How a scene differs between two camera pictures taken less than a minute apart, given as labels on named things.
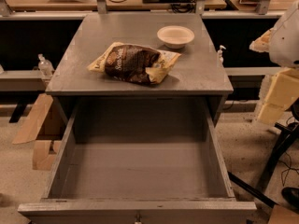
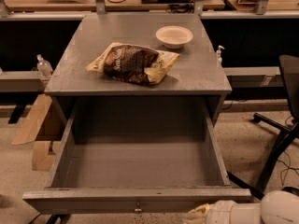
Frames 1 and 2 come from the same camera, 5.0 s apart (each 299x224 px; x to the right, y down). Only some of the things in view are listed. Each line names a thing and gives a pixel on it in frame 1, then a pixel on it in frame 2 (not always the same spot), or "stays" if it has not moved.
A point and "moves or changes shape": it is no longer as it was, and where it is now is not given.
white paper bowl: [176, 36] stays
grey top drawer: [138, 161] moves or changes shape
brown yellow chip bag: [141, 63] stays
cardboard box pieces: [44, 151] stays
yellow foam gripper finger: [263, 43] to [220, 212]
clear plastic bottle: [45, 66] stays
